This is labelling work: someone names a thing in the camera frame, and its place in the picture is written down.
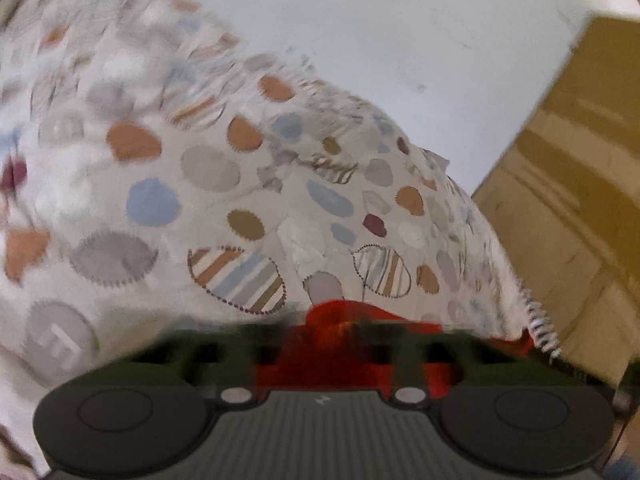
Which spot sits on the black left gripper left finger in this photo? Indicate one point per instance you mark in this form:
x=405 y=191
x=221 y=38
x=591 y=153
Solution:
x=215 y=365

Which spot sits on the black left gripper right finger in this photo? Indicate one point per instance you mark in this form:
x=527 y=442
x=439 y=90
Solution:
x=424 y=367

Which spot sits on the red long-sleeve shirt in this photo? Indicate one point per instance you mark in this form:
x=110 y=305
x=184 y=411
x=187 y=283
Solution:
x=332 y=349

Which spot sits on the black white pink striped garment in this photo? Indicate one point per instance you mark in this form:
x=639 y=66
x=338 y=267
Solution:
x=540 y=327

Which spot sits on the dotted patchwork bed quilt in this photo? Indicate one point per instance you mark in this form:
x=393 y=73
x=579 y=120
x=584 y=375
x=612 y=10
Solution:
x=152 y=169

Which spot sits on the brown wooden wardrobe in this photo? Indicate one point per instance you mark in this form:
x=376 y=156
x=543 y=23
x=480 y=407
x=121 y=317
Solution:
x=564 y=200

